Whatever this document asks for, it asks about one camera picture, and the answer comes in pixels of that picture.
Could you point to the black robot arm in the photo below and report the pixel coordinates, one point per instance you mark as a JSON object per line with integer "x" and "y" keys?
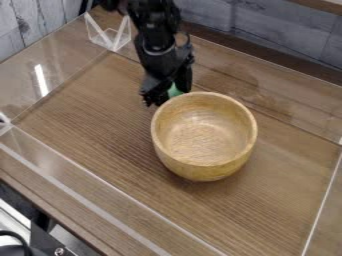
{"x": 163, "y": 47}

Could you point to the green rectangular block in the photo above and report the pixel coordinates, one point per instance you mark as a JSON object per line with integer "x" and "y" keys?
{"x": 172, "y": 92}

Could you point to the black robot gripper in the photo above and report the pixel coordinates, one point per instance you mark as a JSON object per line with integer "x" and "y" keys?
{"x": 165, "y": 66}

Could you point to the clear acrylic corner bracket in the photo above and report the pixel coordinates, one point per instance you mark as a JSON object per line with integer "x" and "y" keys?
{"x": 112, "y": 39}

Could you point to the clear acrylic tray wall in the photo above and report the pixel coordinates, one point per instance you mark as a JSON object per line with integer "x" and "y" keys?
{"x": 76, "y": 154}

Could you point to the black metal mount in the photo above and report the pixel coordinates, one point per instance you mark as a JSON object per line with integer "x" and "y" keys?
{"x": 44, "y": 245}

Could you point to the wooden bowl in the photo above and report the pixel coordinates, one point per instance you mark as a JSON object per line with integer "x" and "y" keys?
{"x": 203, "y": 133}

